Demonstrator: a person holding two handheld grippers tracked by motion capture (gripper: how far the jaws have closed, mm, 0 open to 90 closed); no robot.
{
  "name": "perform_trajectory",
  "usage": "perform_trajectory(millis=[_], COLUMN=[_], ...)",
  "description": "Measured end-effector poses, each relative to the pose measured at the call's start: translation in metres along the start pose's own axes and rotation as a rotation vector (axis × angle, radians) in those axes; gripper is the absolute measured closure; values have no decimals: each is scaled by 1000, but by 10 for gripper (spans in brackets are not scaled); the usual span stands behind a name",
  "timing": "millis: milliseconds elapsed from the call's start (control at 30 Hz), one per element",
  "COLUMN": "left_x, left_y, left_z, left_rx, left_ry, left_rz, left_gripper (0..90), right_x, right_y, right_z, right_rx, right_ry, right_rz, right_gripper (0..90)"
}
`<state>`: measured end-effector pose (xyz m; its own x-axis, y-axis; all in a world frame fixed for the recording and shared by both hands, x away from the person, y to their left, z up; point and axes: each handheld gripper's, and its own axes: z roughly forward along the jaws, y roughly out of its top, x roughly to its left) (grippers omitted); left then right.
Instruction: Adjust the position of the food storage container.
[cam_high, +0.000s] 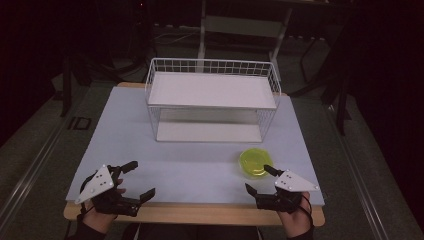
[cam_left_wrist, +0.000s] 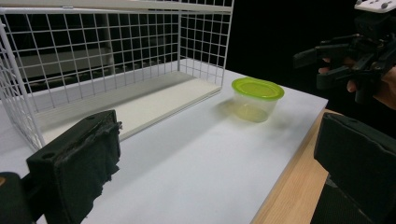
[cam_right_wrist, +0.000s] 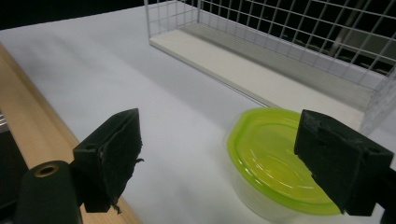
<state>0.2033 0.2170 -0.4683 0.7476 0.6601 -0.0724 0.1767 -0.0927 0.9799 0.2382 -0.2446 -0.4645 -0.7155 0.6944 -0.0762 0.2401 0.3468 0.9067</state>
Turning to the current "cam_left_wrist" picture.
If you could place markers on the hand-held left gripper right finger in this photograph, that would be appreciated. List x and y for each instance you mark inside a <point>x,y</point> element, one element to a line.
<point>361,155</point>

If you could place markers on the clear container with green lid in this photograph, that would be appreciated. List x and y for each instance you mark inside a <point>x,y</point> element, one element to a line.
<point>257,90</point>

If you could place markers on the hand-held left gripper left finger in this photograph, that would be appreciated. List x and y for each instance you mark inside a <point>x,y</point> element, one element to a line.
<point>77,161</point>

